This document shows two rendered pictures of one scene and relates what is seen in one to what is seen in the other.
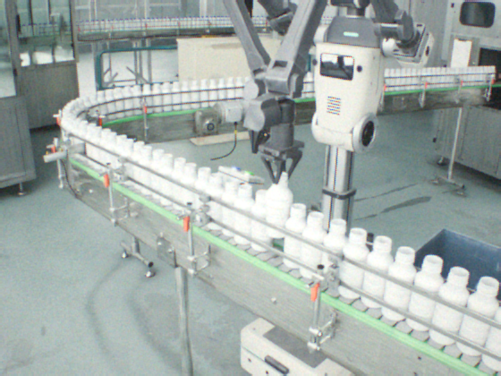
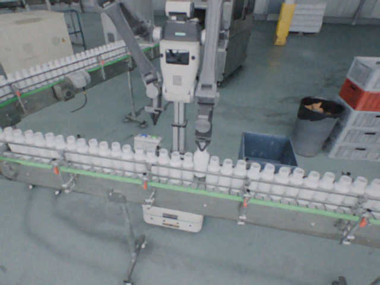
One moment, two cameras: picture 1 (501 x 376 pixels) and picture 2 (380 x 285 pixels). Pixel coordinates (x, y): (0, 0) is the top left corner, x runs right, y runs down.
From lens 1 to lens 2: 0.66 m
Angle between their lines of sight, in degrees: 32
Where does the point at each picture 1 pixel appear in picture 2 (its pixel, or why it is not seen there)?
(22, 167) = not seen: outside the picture
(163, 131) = (35, 104)
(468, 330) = (320, 196)
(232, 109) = (79, 79)
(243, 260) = (183, 192)
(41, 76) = not seen: outside the picture
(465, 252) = (255, 140)
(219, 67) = (27, 38)
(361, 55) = (193, 49)
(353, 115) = (190, 84)
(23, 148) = not seen: outside the picture
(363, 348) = (263, 215)
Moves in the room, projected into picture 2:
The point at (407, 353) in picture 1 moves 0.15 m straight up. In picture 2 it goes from (290, 212) to (300, 190)
